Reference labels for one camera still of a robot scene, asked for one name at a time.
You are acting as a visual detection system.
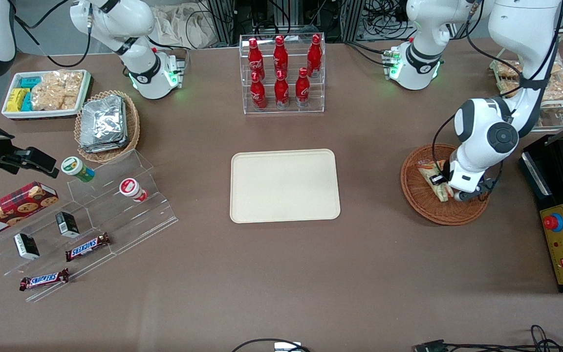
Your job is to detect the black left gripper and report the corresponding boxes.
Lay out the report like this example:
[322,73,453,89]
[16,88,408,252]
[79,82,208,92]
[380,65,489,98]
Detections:
[430,159,454,188]

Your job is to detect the triangle sandwich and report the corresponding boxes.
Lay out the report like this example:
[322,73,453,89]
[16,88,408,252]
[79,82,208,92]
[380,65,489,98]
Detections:
[418,159,456,202]

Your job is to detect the brown wicker basket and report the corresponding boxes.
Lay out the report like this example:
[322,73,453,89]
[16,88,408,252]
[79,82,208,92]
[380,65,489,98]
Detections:
[400,143,491,226]

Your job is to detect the white rectangular snack tray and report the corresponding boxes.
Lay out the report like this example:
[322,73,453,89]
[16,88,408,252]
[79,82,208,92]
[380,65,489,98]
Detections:
[1,69,93,120]

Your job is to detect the light wicker basket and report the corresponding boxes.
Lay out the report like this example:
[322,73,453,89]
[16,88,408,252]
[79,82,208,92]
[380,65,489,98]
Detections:
[74,90,141,164]

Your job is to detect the beige plastic tray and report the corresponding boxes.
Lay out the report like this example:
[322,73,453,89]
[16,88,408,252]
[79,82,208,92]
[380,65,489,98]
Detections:
[230,149,341,224]

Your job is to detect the red tartan cookie box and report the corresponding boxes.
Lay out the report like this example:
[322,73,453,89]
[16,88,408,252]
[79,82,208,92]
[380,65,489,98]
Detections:
[0,181,59,242]

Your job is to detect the green lidded cup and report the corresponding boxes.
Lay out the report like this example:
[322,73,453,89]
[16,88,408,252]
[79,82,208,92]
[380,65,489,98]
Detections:
[61,156,95,183]

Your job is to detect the yellow snack pack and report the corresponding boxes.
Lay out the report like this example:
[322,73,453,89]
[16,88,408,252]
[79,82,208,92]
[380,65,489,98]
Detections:
[6,88,30,112]

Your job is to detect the small black box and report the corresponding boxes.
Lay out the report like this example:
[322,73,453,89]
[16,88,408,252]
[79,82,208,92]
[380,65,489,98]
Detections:
[14,233,41,260]
[55,211,80,239]

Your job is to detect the clear rice cracker bag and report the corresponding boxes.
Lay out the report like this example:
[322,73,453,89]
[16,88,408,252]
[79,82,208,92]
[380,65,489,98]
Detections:
[31,70,84,111]

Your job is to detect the silver foil wrapped packs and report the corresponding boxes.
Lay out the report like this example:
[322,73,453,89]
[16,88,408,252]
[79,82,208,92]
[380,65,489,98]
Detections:
[79,95,129,154]

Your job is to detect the Snickers chocolate bar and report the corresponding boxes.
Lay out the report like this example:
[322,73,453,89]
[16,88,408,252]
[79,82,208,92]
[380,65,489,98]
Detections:
[19,268,70,292]
[65,233,111,262]

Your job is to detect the red strawberry lidded cup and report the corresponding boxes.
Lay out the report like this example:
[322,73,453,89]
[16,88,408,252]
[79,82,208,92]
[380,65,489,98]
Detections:
[119,178,149,203]

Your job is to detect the black appliance housing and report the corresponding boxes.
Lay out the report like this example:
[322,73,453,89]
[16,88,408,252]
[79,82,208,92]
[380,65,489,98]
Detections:
[520,134,563,294]

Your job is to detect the clear acrylic step display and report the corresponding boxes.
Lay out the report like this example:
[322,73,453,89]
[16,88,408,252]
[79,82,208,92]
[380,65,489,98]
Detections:
[0,149,179,304]

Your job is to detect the clear acrylic bottle rack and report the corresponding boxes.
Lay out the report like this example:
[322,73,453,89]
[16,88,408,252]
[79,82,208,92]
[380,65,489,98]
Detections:
[239,33,326,115]

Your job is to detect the red cola bottle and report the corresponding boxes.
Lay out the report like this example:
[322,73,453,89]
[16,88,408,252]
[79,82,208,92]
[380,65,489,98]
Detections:
[307,34,323,79]
[295,67,311,107]
[247,38,265,81]
[250,72,267,111]
[273,35,289,79]
[274,70,290,109]

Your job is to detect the beige cloth bag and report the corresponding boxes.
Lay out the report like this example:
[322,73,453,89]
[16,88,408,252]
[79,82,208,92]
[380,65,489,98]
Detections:
[151,4,214,49]

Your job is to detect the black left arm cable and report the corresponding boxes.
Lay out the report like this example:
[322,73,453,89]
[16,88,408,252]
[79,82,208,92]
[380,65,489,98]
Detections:
[431,0,563,177]

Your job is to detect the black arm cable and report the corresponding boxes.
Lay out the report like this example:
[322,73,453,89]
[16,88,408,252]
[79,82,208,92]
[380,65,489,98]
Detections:
[12,0,92,68]
[431,0,563,177]

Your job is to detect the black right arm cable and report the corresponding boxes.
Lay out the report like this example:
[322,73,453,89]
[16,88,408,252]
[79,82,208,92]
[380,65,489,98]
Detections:
[12,0,92,68]

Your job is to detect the black tangled table cable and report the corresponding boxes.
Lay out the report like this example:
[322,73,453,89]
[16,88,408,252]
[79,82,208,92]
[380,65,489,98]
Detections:
[443,325,563,352]

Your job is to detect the black looped table cable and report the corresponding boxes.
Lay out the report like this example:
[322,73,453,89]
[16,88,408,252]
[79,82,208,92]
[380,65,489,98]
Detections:
[232,338,311,352]

